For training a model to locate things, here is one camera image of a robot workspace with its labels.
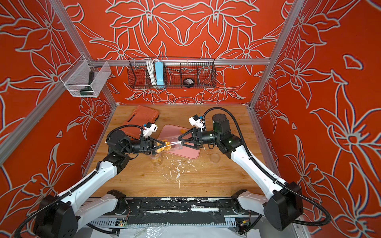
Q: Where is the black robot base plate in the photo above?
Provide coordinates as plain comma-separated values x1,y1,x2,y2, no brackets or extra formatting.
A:
122,197,258,224

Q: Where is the light blue box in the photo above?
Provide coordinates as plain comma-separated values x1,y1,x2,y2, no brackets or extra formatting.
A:
155,61,164,87

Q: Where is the small black round device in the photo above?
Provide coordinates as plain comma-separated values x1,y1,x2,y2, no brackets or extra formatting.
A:
183,78,195,88

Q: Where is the clear jar lid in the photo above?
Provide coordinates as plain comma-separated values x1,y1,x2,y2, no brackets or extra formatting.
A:
209,153,220,164

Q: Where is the black wire wall basket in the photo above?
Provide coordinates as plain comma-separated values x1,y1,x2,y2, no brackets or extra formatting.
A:
127,57,217,89

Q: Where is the clear plastic wall bin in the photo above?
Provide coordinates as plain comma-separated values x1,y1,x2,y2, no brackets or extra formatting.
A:
60,55,111,98

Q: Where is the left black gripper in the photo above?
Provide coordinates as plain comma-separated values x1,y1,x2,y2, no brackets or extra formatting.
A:
121,139,168,156

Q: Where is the clear cookie jar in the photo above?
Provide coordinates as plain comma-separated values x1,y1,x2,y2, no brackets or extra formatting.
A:
150,153,162,166
162,139,183,152

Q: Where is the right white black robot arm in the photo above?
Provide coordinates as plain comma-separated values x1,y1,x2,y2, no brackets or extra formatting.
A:
178,108,331,231

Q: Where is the orange plastic tool case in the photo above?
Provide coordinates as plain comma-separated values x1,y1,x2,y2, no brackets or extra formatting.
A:
121,105,159,139

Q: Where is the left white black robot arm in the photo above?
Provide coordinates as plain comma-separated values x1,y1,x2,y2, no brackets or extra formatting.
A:
14,123,166,238

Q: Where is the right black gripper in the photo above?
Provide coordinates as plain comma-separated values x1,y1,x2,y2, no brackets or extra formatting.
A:
182,128,224,149

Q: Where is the pink plastic tray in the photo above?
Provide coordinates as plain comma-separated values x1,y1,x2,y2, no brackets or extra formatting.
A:
158,125,200,159

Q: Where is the white coiled cable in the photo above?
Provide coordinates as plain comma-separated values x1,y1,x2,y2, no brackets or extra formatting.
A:
146,59,157,86

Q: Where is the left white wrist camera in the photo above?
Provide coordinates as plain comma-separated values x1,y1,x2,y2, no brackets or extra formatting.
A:
143,122,158,138

